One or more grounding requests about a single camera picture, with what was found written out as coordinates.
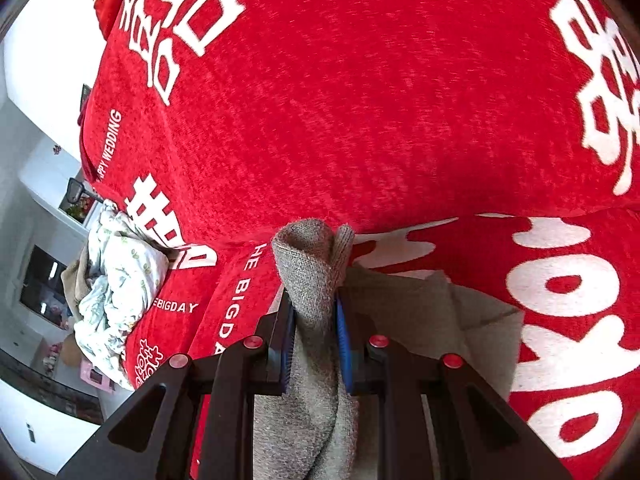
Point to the dark glass cabinet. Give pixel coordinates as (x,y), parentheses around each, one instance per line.
(42,285)

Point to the white floral cloth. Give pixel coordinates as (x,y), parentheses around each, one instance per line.
(125,270)

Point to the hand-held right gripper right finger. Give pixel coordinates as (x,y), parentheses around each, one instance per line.
(343,345)

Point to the pink box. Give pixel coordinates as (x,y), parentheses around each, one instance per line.
(96,379)

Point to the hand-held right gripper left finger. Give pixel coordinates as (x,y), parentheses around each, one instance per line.
(289,340)

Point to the red printed sofa cover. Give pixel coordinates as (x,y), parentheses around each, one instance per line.
(375,110)

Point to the beige cloth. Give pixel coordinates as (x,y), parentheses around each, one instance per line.
(72,282)

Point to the grey sweater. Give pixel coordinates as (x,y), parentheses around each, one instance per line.
(310,270)

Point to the dark wooden furniture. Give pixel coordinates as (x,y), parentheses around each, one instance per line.
(50,390)

